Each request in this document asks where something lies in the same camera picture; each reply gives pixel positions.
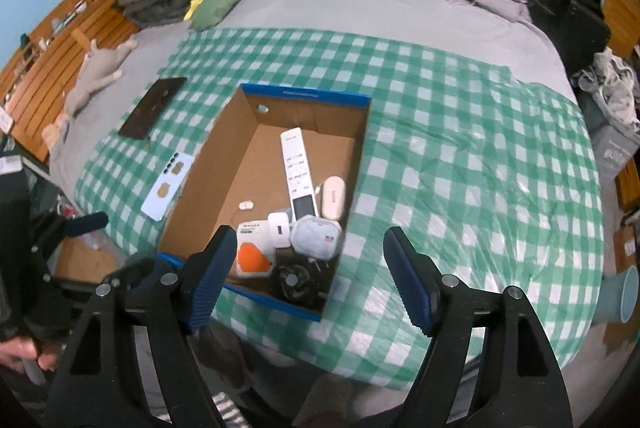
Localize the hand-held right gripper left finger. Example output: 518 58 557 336
44 225 238 428

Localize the striped fuzzy clothing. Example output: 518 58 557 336
212 395 251 428

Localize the grey bed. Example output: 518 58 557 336
47 0 596 389

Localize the black tablet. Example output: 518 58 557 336
118 77 188 140

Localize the brown cardboard box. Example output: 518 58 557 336
614 223 640 274
52 235 128 281

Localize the grey white clothes pile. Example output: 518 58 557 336
572 48 640 134

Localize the brown slipper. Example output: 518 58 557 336
200 323 251 391

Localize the wooden headboard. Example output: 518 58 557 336
0 0 136 164

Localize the grey hexagonal device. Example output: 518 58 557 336
290 215 345 263

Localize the green white checkered cloth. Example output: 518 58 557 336
74 27 603 391

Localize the white orange power bank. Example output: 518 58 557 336
235 221 277 279

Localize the light blue bin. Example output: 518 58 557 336
592 265 640 324

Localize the large white charger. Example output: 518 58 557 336
267 211 292 249

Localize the white oval case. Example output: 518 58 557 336
320 177 347 220

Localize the light blue phone case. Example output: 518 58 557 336
141 152 197 221

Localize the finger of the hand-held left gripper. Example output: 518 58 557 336
32 211 110 259
102 257 161 296

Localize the blue cardboard box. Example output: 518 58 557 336
157 82 373 323

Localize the black small fan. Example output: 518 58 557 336
270 258 326 306

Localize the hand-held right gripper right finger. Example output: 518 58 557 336
383 225 574 428

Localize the black bag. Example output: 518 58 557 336
527 0 612 74

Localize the grey plush cat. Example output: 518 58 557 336
41 36 138 146

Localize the person's left hand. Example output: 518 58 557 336
0 335 63 374

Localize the grey laundry bag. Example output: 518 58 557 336
582 98 640 181

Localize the white remote control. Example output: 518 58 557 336
280 127 318 219

